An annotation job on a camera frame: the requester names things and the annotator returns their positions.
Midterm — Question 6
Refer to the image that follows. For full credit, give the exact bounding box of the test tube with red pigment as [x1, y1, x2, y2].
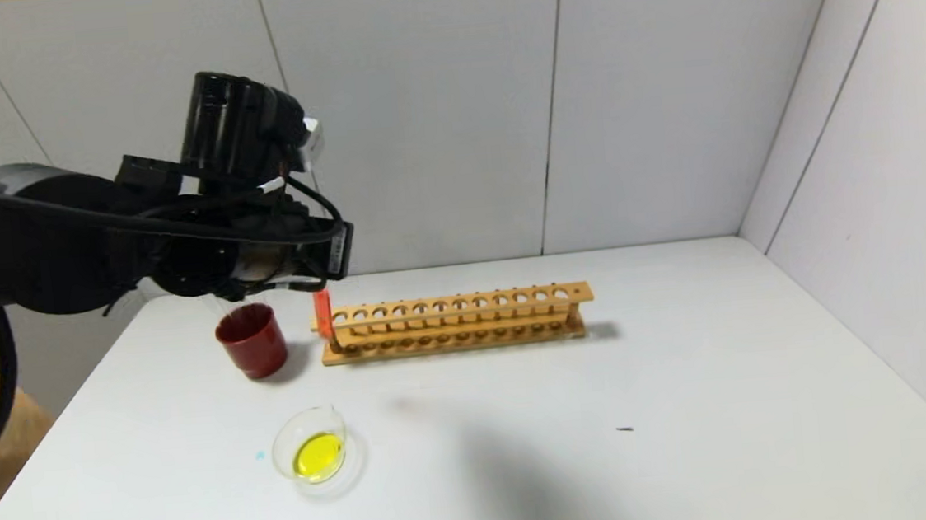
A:
[311, 284, 337, 344]

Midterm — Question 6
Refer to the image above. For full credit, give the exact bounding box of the wooden test tube rack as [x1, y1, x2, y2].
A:
[310, 280, 599, 368]

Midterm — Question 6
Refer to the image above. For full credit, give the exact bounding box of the dark red cup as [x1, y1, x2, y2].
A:
[213, 300, 292, 384]

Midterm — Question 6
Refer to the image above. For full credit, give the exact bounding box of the clear glass dish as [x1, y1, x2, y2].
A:
[267, 401, 372, 504]

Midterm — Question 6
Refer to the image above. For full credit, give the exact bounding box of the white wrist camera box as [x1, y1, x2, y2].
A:
[298, 115, 326, 163]

